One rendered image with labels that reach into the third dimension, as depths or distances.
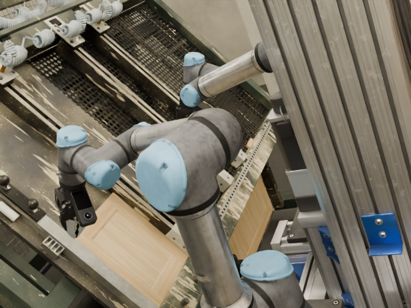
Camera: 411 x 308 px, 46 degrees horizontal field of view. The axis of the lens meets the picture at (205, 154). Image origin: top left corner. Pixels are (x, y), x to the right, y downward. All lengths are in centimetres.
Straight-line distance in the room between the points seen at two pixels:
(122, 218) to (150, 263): 21
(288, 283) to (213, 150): 43
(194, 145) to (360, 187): 45
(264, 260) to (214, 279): 21
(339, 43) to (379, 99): 14
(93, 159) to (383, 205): 69
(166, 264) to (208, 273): 98
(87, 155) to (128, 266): 74
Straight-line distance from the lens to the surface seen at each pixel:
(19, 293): 162
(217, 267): 97
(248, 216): 299
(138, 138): 117
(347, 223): 120
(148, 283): 187
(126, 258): 187
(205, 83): 157
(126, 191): 197
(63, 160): 127
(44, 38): 216
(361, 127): 106
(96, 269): 176
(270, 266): 113
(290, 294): 116
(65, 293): 177
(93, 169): 118
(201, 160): 83
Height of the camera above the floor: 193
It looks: 21 degrees down
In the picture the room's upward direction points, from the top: 23 degrees counter-clockwise
